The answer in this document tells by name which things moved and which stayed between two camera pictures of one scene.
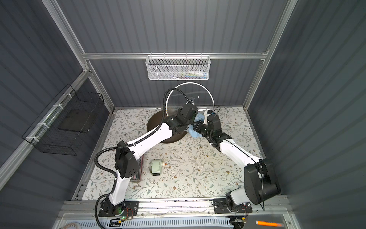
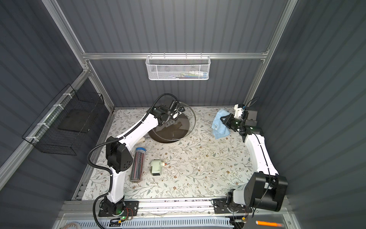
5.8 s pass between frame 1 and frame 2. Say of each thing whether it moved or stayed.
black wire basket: stayed
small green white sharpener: stayed
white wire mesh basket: stayed
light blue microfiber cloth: moved
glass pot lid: moved
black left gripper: moved
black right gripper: moved
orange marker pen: stayed
